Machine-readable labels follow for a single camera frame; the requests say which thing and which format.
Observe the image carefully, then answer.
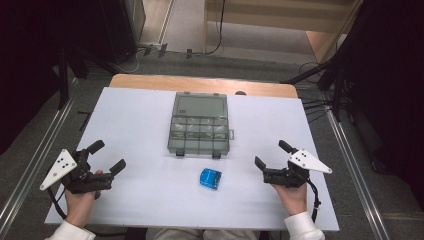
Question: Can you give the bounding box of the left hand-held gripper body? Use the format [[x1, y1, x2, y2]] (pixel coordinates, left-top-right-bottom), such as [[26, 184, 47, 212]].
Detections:
[[39, 149, 115, 195]]

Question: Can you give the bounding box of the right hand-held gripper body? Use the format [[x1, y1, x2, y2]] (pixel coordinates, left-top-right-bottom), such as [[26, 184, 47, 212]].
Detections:
[[263, 148, 333, 189]]

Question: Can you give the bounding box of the person's right hand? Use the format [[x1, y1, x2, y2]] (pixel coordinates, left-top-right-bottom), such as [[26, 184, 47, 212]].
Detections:
[[271, 181, 309, 217]]

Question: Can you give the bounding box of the person's left hand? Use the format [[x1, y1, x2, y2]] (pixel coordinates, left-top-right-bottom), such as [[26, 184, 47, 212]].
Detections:
[[64, 169, 104, 229]]

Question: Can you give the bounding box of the blue plastic packet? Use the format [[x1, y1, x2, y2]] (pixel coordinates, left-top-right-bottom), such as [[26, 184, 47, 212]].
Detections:
[[199, 167, 223, 191]]

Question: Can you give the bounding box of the grey transparent compartment box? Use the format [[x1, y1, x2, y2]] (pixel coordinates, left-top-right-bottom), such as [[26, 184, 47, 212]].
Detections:
[[167, 91, 235, 160]]

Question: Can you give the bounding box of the black metal stand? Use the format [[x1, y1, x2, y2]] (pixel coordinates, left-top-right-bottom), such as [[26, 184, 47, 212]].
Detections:
[[281, 49, 354, 123], [56, 46, 91, 111]]

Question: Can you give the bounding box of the white power strip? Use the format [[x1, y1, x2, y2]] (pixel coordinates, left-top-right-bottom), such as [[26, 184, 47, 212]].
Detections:
[[138, 41, 164, 50]]

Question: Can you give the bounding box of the dark cabinet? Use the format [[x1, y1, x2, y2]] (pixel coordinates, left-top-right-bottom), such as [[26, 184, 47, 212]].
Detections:
[[106, 0, 147, 65]]

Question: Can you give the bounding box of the light wooden shelf unit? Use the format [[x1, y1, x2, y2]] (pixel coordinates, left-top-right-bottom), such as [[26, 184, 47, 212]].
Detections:
[[203, 0, 363, 63]]

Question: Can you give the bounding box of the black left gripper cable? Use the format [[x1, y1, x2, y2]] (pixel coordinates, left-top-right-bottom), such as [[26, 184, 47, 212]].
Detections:
[[46, 186, 129, 238]]

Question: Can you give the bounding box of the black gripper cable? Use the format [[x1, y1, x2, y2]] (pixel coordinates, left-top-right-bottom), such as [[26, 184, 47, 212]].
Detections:
[[305, 178, 322, 224], [46, 186, 129, 238]]

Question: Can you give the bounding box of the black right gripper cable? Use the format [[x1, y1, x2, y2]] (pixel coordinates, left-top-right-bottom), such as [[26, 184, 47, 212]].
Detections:
[[305, 178, 322, 224]]

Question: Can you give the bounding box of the black floor cables bundle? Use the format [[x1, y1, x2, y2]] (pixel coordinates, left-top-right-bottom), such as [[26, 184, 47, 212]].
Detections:
[[298, 61, 334, 124]]

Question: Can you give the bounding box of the aluminium floor rail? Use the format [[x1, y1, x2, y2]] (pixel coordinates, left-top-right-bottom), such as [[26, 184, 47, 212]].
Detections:
[[0, 78, 79, 231], [325, 108, 391, 240]]

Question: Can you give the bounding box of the black hanging cable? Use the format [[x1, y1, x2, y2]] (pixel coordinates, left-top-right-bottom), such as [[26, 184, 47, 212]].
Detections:
[[199, 0, 227, 57]]

